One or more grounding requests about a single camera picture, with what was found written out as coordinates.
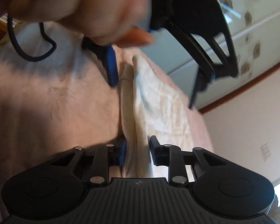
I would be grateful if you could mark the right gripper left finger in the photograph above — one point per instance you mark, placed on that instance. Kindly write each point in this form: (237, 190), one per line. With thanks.
(60, 185)

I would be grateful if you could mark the wardrobe with floral doors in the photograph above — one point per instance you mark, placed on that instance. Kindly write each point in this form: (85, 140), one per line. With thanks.
(207, 69)

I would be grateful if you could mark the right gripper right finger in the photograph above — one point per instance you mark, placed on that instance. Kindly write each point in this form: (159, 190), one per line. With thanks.
(218, 185)

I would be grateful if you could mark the person's left hand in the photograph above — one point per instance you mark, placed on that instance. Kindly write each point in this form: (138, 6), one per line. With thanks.
(104, 21)

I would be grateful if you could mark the cream white pants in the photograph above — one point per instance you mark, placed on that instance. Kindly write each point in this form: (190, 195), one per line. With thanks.
(150, 107)

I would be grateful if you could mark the pink floral bed blanket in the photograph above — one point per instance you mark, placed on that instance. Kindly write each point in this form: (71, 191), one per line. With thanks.
(63, 102)

